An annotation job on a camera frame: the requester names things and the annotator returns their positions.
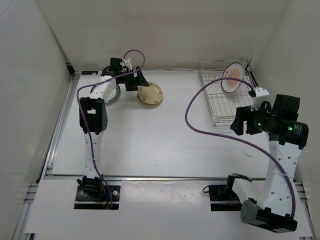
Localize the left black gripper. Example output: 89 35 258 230
120 66 150 92

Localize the cream plate floral print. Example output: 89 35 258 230
136 82 164 104

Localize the dark blue rimmed plate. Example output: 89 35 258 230
105 85 121 105

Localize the orange sunburst plate green rim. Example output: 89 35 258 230
220 62 245 94

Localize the cream plate black spot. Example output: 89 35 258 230
137 98 163 109

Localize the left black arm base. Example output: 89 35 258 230
73 179 121 210

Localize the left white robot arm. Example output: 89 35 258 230
76 58 150 200

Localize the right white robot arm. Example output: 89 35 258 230
224 94 309 234

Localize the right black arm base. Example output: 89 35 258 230
202 183 258 212

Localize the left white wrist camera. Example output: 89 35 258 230
121 58 133 70

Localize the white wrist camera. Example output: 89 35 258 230
249 87 270 111
121 58 133 70

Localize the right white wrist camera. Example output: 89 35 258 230
249 87 270 111

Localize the metal wire dish rack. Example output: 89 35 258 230
198 58 258 126

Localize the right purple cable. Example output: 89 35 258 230
184 75 296 220

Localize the purple cable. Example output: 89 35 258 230
76 49 146 210
184 75 296 220

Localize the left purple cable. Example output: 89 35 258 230
76 49 146 210

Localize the metal rail bar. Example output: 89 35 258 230
44 175 266 181

